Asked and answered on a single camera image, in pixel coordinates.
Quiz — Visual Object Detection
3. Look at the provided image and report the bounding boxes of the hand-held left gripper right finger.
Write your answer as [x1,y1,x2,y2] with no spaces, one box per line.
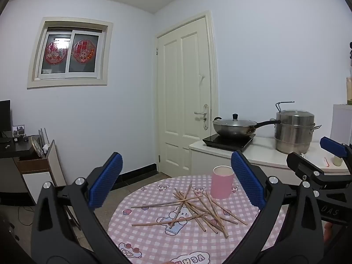
[224,150,325,264]

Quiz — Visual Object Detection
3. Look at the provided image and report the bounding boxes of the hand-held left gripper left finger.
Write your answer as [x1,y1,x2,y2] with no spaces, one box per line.
[31,152,130,264]

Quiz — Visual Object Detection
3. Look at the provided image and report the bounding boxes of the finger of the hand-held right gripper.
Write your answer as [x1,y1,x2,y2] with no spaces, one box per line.
[286,152,352,191]
[319,137,352,160]

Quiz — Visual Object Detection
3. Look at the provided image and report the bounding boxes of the pink cup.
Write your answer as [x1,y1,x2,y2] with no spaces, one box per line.
[211,165,235,200]

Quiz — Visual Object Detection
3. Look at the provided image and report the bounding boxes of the group of wooden chopsticks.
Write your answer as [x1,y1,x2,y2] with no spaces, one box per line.
[131,181,248,239]

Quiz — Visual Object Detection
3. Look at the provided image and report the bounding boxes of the person's right hand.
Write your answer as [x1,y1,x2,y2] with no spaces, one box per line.
[324,223,335,244]

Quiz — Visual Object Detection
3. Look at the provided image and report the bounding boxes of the white refrigerator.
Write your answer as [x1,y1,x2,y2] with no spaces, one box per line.
[331,104,352,143]

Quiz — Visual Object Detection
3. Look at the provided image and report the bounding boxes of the white kitchen cabinet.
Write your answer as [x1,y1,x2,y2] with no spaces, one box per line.
[189,136,352,187]

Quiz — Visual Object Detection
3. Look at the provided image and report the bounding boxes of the stainless steel steamer pot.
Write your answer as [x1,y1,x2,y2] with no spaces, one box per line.
[274,101,322,154]

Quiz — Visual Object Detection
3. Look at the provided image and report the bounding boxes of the black induction cooktop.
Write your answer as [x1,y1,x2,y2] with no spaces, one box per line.
[202,133,256,152]

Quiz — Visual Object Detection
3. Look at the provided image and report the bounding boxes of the glass lid with black knob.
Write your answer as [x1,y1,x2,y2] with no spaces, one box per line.
[213,113,257,125]

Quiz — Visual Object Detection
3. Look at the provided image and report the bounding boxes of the narrow brown and white cabinet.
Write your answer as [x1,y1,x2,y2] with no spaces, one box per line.
[15,140,67,208]

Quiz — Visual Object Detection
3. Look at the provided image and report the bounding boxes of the metal rods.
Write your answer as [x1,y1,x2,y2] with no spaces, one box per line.
[38,128,50,146]

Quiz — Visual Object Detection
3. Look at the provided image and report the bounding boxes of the round metal plate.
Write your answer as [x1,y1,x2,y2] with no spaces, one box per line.
[30,136,44,158]

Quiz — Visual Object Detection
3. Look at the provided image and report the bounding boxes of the pink checked cartoon tablecloth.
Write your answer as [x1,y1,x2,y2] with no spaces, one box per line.
[107,174,286,264]

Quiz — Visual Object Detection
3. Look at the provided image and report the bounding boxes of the dark wooden desk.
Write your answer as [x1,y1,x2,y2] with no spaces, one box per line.
[0,135,36,198]

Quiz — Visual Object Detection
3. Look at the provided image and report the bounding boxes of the cream framed window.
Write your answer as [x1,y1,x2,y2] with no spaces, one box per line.
[27,16,114,90]

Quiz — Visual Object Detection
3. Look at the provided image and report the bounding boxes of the cream panelled door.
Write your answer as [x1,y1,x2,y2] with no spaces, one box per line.
[155,11,219,178]

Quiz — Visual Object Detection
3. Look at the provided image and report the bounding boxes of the black monitor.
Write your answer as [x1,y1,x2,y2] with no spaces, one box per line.
[0,100,11,138]

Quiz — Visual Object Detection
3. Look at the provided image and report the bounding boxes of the red paper window decoration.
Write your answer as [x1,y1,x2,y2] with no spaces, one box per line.
[45,41,69,65]
[72,40,95,62]

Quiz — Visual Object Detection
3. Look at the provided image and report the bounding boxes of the grey wok with black handle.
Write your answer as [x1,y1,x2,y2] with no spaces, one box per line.
[212,118,281,139]

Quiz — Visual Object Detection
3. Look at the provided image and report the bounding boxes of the silver door handle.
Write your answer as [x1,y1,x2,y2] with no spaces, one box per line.
[194,104,210,130]

